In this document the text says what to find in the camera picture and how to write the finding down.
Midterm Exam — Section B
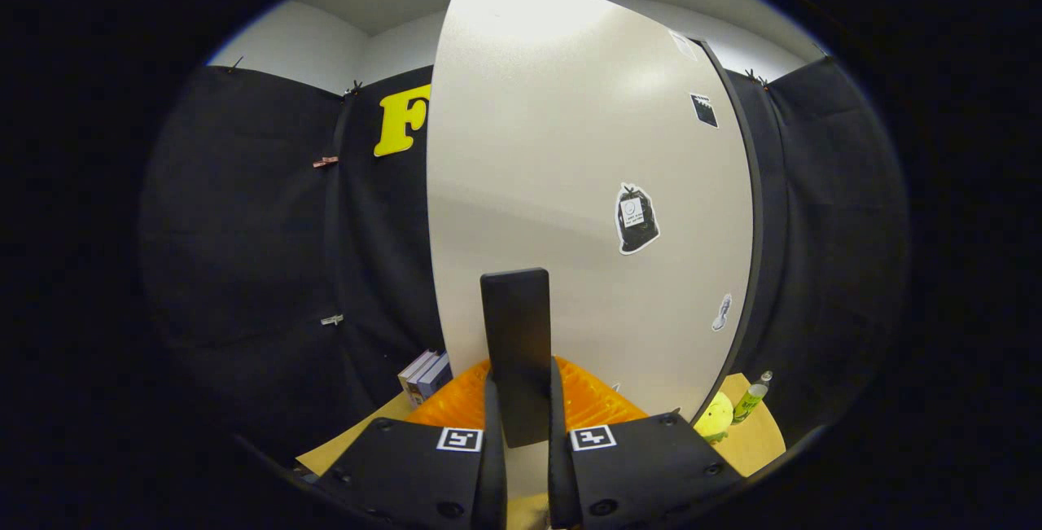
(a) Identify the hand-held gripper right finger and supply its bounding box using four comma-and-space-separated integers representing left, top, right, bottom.
547, 355, 746, 530

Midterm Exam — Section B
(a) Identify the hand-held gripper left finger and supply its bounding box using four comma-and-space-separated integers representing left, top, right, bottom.
313, 357, 508, 530

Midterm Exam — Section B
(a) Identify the black door handle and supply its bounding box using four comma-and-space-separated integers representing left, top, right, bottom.
479, 268, 553, 449

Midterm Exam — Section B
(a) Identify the white spine book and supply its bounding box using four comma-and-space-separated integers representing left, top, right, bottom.
397, 349, 440, 407

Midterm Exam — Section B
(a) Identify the yellow plush toy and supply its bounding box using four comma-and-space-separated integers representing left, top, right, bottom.
694, 391, 735, 444

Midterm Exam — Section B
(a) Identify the green bottle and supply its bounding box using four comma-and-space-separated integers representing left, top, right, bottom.
731, 370, 774, 425

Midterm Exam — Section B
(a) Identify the black backdrop cloth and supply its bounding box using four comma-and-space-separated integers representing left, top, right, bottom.
138, 54, 908, 466

